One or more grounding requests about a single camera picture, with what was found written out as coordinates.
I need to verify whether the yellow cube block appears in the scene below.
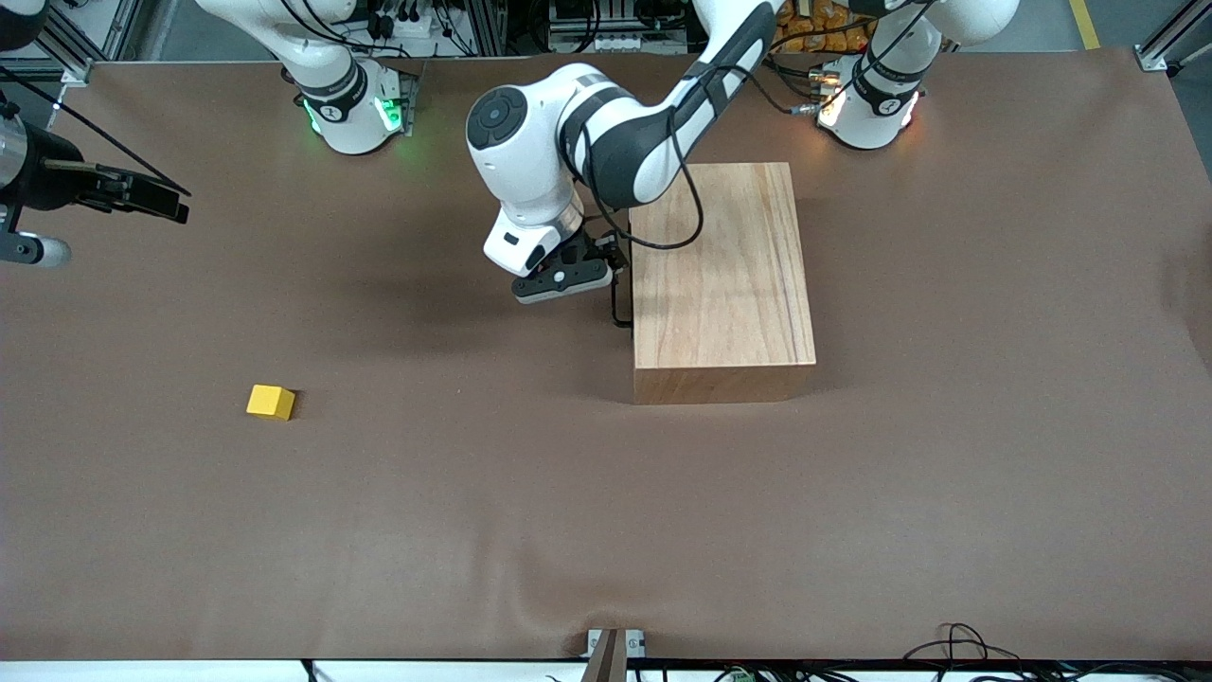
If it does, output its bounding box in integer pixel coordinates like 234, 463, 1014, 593
246, 384, 296, 422

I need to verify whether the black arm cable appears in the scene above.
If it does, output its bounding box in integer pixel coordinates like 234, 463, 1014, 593
566, 52, 820, 253
0, 66, 194, 200

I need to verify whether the metal table clamp bracket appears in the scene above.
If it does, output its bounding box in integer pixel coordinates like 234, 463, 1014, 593
584, 627, 648, 682

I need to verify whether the wooden drawer cabinet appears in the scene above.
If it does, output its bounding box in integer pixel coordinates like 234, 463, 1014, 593
629, 161, 817, 406

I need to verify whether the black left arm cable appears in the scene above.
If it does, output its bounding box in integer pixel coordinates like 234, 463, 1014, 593
566, 52, 820, 253

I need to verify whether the white power strip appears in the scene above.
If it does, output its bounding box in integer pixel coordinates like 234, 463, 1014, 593
365, 8, 448, 41

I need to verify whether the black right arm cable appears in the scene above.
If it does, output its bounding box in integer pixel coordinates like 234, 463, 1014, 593
0, 66, 194, 200

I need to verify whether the black loose cable bundle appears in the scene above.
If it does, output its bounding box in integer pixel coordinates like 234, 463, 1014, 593
900, 621, 1212, 682

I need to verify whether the aluminium frame profile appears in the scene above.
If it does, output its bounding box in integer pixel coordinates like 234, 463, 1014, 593
28, 0, 143, 88
1134, 0, 1212, 75

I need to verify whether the pile of orange objects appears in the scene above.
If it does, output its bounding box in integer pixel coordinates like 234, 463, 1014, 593
769, 0, 880, 55

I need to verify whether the brown table cover sheet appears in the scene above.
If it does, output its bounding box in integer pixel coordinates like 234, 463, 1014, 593
0, 47, 1212, 664

